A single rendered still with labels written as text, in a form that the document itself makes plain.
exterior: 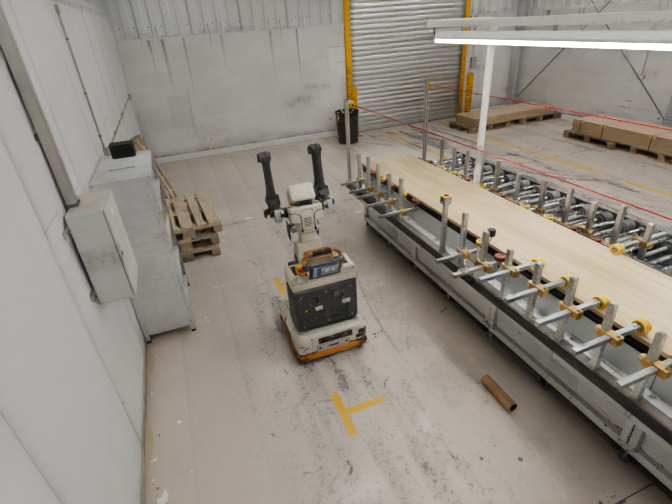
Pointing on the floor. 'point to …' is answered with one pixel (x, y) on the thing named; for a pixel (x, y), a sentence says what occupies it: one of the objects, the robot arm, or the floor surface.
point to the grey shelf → (148, 241)
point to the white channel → (538, 25)
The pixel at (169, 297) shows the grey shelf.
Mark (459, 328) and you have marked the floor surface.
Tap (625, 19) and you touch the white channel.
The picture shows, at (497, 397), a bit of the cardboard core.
